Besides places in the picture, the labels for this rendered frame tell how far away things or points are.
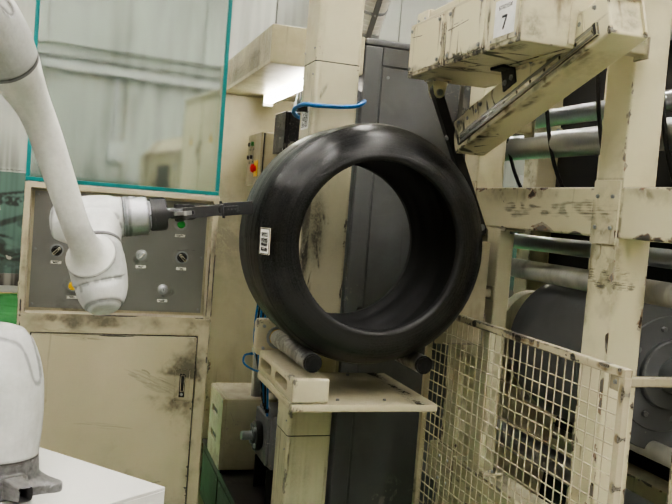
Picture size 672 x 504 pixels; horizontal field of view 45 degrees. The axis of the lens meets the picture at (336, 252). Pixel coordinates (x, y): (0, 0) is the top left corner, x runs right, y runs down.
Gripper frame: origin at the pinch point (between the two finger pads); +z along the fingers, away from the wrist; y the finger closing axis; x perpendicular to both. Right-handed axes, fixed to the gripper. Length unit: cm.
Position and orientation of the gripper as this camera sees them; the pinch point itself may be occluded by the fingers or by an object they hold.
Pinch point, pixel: (237, 208)
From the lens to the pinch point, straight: 190.9
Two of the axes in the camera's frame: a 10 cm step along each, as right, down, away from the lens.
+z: 9.5, -0.9, 3.0
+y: -3.1, -0.8, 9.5
